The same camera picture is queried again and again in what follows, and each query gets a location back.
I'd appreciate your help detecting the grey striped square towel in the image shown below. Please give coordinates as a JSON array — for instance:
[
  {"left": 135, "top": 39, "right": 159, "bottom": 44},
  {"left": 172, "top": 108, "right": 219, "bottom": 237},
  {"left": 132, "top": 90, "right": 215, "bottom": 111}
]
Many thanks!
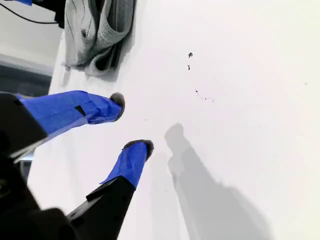
[{"left": 62, "top": 0, "right": 137, "bottom": 77}]

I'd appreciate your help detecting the black camera cable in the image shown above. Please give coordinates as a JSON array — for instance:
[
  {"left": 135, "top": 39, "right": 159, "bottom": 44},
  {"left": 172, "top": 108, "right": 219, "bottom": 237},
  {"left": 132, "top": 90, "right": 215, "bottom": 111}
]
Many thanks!
[{"left": 0, "top": 2, "right": 60, "bottom": 25}]

